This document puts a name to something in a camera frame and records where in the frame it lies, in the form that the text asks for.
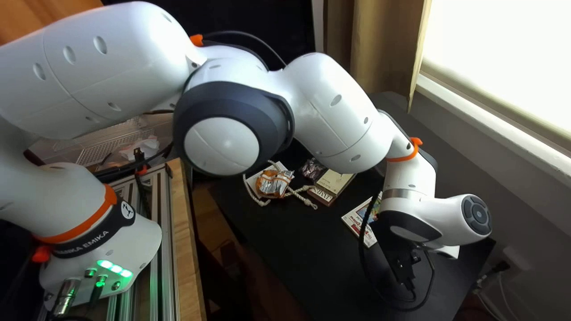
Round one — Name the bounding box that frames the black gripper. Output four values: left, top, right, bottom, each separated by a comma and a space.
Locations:
377, 222, 432, 293

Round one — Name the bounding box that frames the white power strip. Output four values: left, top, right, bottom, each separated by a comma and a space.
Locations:
500, 243, 535, 276

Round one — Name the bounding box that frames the beige curtain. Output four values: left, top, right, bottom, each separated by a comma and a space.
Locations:
325, 0, 428, 113

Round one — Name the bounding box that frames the wooden plank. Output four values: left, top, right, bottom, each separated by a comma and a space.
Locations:
168, 156, 209, 321

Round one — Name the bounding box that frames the black orange tool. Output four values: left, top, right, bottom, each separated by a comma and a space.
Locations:
132, 145, 152, 219

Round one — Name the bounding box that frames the crumpled white paper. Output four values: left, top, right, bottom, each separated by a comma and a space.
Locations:
116, 133, 163, 163

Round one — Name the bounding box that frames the wooden board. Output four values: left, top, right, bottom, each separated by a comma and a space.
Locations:
0, 0, 104, 46

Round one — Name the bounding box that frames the white rope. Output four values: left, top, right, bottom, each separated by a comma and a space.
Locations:
241, 158, 321, 210

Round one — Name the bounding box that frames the white window frame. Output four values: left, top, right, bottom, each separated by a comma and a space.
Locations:
414, 62, 571, 179

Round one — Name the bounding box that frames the aluminium profile frame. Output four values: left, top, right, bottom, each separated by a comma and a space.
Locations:
105, 161, 180, 321

